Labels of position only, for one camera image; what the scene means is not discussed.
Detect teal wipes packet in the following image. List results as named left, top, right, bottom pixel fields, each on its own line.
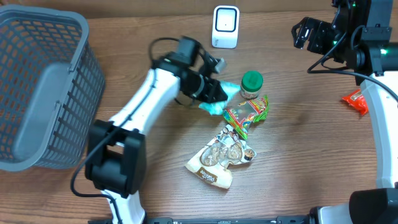
left=198, top=80, right=241, bottom=116

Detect green candy bag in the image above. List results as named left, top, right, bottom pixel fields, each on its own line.
left=223, top=95, right=269, bottom=140

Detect green capped bottle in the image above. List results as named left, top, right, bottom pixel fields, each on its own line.
left=240, top=71, right=264, bottom=100

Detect white brown cookie bag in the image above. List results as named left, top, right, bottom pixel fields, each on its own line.
left=185, top=124, right=256, bottom=189

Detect orange pasta packet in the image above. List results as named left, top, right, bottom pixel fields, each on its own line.
left=342, top=89, right=369, bottom=116

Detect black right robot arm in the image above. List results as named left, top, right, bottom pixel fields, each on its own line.
left=292, top=0, right=397, bottom=224

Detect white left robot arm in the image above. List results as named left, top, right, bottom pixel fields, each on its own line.
left=81, top=37, right=228, bottom=223

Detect white barcode scanner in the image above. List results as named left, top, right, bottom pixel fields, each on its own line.
left=211, top=6, right=240, bottom=49

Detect grey plastic basket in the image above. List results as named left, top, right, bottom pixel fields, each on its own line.
left=1, top=4, right=105, bottom=172

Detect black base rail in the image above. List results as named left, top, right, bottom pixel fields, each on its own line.
left=88, top=216, right=312, bottom=224

